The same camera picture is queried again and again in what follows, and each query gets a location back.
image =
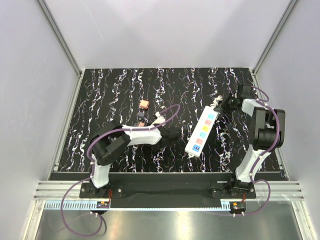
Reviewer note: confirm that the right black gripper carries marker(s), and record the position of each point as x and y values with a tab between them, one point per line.
229	97

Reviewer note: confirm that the brown plug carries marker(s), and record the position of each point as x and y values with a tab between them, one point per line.
141	124

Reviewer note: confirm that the white power strip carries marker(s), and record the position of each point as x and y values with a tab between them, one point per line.
201	132

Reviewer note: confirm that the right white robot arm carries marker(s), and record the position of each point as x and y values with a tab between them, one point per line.
266	133

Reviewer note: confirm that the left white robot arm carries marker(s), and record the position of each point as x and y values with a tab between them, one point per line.
110	143

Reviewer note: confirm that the left orange connector board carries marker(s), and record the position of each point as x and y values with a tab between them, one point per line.
103	204

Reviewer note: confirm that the orange connector board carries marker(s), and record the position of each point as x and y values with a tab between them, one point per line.
239	205
103	204

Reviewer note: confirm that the right orange connector board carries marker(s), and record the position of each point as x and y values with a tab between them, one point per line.
239	205

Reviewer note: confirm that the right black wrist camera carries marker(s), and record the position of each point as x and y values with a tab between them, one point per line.
245	91

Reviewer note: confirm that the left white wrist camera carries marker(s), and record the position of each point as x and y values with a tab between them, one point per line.
159	120

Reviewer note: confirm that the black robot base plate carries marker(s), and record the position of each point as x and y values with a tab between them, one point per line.
162	202

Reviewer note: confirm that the silver aluminium rail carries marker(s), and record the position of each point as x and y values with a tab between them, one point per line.
273	190

